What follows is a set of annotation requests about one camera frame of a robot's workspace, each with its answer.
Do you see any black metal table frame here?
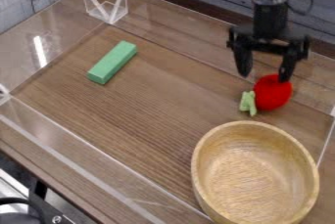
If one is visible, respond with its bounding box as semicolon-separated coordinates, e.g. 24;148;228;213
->
0;152;96;224

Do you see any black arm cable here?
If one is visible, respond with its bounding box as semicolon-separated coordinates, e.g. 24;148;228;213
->
287;0;315;17

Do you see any red plush strawberry toy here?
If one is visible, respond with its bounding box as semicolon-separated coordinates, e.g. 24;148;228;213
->
240;74;293;116

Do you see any clear acrylic tray enclosure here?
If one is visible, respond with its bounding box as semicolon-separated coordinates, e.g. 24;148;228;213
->
0;0;335;224

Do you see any clear acrylic corner bracket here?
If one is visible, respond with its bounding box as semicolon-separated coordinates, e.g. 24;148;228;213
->
83;0;128;24

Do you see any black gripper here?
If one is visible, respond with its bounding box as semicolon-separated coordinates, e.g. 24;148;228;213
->
226;23;309;83

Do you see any wooden bowl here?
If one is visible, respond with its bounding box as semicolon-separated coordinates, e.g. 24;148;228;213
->
191;120;319;224

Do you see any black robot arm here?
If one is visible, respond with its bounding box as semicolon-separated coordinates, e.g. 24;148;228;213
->
226;0;311;83

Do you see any green rectangular block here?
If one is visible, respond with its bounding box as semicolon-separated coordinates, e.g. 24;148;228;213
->
86;41;138;84

